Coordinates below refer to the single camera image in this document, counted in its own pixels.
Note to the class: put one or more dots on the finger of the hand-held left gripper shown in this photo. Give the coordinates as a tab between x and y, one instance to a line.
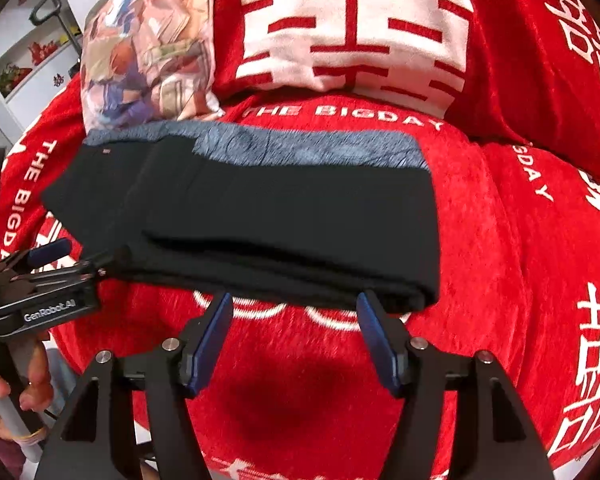
50	252
100	266

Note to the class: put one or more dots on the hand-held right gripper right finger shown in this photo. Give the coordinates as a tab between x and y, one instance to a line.
377	340

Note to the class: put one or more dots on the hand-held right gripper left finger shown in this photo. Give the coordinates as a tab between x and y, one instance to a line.
210	340

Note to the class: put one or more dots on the black pants with blue lining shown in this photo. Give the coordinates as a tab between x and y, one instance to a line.
280	220

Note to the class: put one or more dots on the person's left hand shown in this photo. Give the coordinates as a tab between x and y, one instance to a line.
37	390

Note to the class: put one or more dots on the red printed sofa seat cover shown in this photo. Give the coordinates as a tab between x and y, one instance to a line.
480	285

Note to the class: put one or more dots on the cartoon printed pillow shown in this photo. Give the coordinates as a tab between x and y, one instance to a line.
145	50

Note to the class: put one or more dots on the red printed sofa back cover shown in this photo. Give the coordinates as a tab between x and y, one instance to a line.
505	35

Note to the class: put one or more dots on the white wall shelf with ornaments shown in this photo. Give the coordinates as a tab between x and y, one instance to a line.
25	65

